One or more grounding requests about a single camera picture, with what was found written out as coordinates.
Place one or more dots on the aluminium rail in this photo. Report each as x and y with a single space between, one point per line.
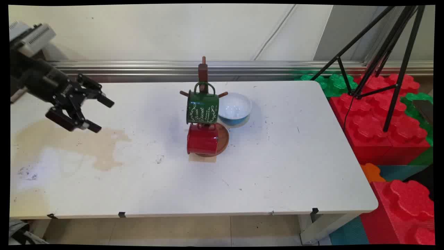
156 67

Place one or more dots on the orange foam block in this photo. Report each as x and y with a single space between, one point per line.
372 172

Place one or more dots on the white table leg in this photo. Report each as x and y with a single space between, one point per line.
322 229

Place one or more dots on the black table clip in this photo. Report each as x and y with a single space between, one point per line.
121 214
52 216
314 213

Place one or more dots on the red enamel mug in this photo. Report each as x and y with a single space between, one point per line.
203 140

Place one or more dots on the blue and white bowl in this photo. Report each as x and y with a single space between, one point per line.
234 106

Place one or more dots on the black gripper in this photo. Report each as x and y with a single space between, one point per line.
38 78

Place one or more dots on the brown wooden mug tree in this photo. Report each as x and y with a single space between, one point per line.
203 71

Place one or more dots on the green enamel mug with lettering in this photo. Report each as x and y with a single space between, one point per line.
203 107

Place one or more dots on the green foam block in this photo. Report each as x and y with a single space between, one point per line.
418 116
334 85

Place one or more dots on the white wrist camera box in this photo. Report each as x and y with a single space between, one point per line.
33 38

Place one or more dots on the teal foam block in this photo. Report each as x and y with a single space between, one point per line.
399 172
348 232

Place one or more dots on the black tripod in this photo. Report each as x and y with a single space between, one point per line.
403 69

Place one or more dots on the large red foam block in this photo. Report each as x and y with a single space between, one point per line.
371 128

